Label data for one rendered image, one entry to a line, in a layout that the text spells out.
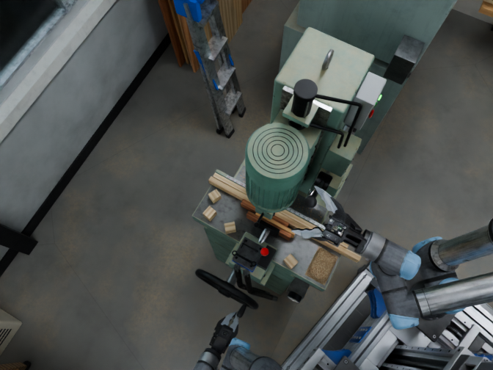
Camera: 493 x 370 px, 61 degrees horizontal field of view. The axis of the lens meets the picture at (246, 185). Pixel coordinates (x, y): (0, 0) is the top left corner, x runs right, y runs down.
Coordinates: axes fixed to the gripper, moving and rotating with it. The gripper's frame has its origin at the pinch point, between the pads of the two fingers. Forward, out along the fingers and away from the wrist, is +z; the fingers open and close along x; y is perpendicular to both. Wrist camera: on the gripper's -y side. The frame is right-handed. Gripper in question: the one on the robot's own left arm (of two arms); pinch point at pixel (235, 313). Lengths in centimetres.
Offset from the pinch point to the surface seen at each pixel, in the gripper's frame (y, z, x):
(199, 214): -27.7, 13.7, -31.4
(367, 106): -97, 21, 7
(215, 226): -27.3, 12.8, -23.2
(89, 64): -22, 77, -140
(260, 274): -28.6, 2.3, 1.9
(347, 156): -79, 21, 9
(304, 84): -105, 2, -10
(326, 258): -34.7, 19.4, 21.0
